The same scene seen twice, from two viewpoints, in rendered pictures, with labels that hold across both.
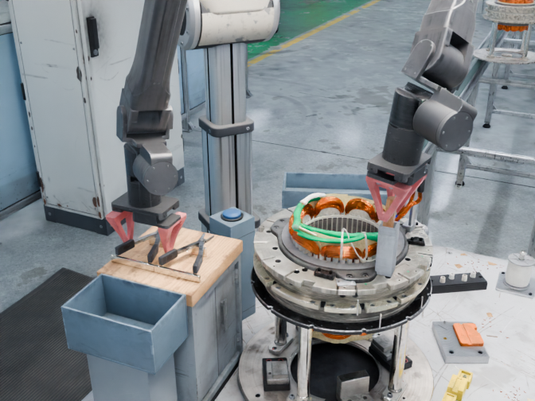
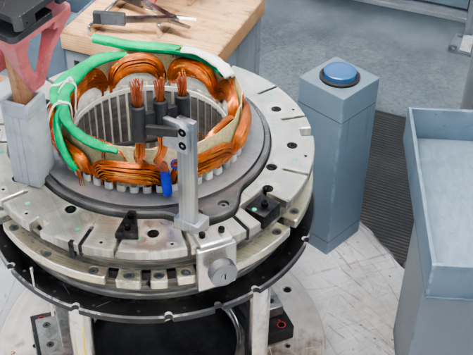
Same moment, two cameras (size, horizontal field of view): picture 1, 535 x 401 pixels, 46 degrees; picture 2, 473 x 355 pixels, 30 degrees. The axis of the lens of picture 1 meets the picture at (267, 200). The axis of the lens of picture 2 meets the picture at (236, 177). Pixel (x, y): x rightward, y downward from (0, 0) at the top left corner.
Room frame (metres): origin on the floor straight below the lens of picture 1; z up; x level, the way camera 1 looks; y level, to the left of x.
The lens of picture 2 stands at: (1.06, -0.83, 1.61)
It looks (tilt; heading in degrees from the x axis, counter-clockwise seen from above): 39 degrees down; 89
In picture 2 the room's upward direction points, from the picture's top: 1 degrees clockwise
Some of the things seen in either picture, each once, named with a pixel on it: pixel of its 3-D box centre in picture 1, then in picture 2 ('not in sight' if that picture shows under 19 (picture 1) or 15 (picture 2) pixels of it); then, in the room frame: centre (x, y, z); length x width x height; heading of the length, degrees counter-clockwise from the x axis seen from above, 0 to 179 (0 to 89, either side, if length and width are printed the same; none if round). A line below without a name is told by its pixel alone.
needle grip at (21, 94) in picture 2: (389, 215); (20, 79); (0.89, -0.19, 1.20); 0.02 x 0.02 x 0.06
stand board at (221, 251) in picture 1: (173, 260); (166, 22); (0.99, 0.17, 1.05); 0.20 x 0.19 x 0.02; 157
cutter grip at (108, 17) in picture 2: (197, 263); (109, 17); (0.92, 0.12, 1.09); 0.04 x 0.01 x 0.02; 172
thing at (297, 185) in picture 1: (334, 237); (449, 281); (1.31, -0.16, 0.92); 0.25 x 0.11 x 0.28; 86
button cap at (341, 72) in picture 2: (232, 213); (340, 72); (1.20, 0.08, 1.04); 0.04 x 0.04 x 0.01
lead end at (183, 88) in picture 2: not in sight; (182, 84); (1.03, -0.25, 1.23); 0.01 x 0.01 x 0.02
